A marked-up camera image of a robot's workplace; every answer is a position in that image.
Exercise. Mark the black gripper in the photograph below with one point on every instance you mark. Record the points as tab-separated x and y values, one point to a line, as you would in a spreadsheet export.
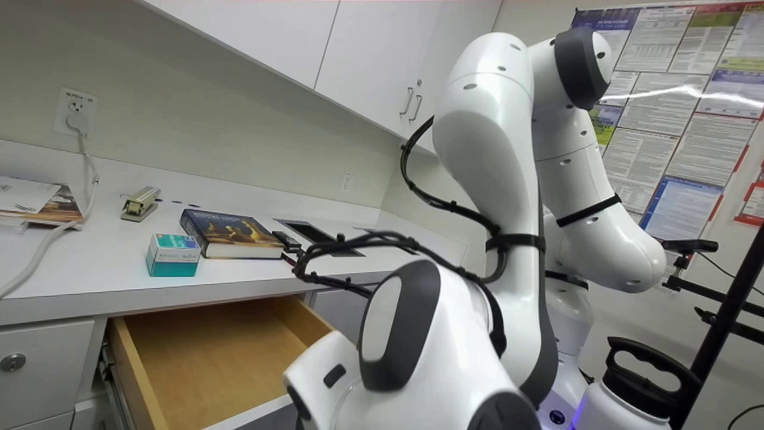
301	409

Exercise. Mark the white-fronted wooden drawer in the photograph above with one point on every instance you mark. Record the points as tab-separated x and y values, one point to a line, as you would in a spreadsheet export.
215	360

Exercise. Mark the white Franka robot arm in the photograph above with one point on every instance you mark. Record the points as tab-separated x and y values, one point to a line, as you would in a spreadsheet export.
486	159

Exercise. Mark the dark hardcover book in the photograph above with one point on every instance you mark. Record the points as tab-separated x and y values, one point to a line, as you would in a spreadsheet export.
229	230

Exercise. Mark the white drawer with knob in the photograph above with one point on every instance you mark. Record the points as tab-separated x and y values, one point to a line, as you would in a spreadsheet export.
49	367

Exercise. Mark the round metal drawer knob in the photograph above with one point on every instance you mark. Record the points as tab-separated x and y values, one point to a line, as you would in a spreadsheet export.
13	361

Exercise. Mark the teal and white box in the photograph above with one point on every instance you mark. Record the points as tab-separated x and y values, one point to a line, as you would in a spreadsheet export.
173	256

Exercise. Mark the grey stapler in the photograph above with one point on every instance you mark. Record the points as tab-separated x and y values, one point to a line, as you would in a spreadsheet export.
139	205

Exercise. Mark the stack of papers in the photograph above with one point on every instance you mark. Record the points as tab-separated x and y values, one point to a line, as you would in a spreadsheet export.
38	205

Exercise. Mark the black tripod stand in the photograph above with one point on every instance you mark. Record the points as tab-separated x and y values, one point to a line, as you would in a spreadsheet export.
719	326

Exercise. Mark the white wall outlet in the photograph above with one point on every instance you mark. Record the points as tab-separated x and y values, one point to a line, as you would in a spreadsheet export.
77	109

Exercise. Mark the large printed wall poster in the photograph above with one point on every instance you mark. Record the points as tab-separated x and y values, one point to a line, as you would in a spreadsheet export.
677	120

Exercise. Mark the red-bordered wall notice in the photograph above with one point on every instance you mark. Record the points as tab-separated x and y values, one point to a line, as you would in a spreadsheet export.
753	200

